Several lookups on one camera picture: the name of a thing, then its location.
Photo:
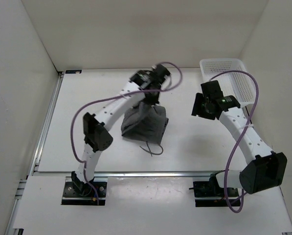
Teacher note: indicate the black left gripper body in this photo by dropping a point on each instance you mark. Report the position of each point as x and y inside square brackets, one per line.
[152, 99]

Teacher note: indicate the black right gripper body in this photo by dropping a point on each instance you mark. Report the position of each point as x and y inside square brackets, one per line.
[206, 113]

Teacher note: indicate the grey drawstring shorts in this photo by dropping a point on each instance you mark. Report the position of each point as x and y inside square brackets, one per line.
[147, 123]

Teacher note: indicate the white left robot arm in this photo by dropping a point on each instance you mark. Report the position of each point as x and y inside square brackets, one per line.
[96, 127]

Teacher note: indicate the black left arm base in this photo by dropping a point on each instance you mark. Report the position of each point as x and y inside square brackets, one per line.
[87, 197]

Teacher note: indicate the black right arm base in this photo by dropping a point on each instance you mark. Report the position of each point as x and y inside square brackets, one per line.
[208, 189]

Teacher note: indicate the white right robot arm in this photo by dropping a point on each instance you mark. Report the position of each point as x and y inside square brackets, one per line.
[265, 168]

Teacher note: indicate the white perforated plastic basket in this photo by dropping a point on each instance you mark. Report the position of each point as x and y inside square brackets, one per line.
[237, 84]

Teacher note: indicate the aluminium table edge rail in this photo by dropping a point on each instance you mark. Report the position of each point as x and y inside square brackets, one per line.
[128, 174]

